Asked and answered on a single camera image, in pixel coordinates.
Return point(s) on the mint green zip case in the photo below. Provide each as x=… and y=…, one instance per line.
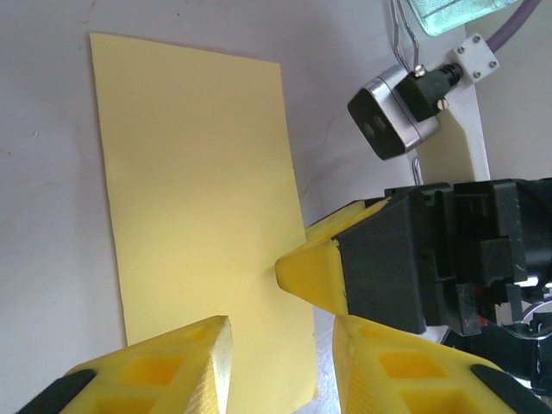
x=457, y=15

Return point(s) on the metal crucible tongs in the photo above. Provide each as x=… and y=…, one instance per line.
x=405, y=39

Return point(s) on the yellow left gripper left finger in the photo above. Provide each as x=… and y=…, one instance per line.
x=151, y=375

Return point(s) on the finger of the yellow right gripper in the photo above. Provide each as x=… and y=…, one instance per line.
x=340, y=220
x=310, y=276

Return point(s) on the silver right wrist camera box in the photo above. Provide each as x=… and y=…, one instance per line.
x=388, y=116

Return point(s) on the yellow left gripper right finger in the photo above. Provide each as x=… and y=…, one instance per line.
x=409, y=379

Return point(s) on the yellow square paper sheet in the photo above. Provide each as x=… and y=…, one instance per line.
x=194, y=172

